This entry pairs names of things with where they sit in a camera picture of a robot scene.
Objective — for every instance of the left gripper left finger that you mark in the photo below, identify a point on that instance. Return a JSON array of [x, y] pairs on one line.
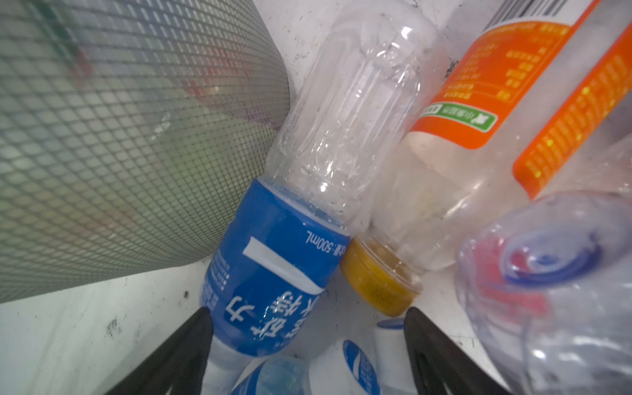
[[178, 365]]

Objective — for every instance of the mesh waste bin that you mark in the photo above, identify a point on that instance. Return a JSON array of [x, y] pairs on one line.
[[130, 131]]

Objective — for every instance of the small blue label bottle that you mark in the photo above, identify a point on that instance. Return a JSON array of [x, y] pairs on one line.
[[343, 368]]

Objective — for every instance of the orange label bottle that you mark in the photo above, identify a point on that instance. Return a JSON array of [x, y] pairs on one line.
[[530, 98]]

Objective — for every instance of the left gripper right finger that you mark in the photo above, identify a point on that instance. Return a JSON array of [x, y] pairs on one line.
[[438, 365]]

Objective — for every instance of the clear crushed bottle purple print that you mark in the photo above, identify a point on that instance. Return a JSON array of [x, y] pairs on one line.
[[547, 287]]

